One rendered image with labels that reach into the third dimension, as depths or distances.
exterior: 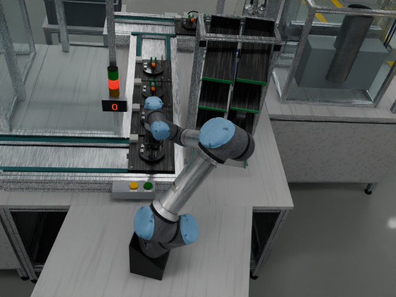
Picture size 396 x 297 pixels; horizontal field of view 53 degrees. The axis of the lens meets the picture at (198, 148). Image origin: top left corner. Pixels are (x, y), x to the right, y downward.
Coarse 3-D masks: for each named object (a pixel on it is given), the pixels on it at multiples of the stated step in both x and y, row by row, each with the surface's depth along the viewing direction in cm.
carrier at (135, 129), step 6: (132, 108) 230; (138, 108) 230; (162, 108) 225; (168, 108) 236; (132, 114) 229; (138, 114) 230; (168, 114) 232; (132, 120) 226; (138, 120) 226; (168, 120) 229; (132, 126) 222; (138, 126) 223; (132, 132) 219; (138, 132) 220; (144, 132) 220
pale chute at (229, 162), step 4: (228, 160) 207; (232, 160) 207; (244, 160) 207; (220, 164) 203; (224, 164) 207; (228, 164) 207; (232, 164) 207; (236, 164) 207; (240, 164) 207; (244, 164) 206; (244, 168) 203
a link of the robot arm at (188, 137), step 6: (180, 132) 171; (186, 132) 169; (192, 132) 167; (198, 132) 165; (174, 138) 172; (180, 138) 171; (186, 138) 168; (192, 138) 165; (198, 138) 162; (252, 138) 143; (180, 144) 175; (186, 144) 170; (192, 144) 166; (252, 144) 142; (252, 150) 142; (246, 156) 142
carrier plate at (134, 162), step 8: (136, 144) 213; (168, 144) 216; (136, 152) 209; (168, 152) 212; (128, 160) 205; (136, 160) 205; (168, 160) 208; (128, 168) 201; (136, 168) 202; (144, 168) 202; (152, 168) 203; (160, 168) 203; (168, 168) 204
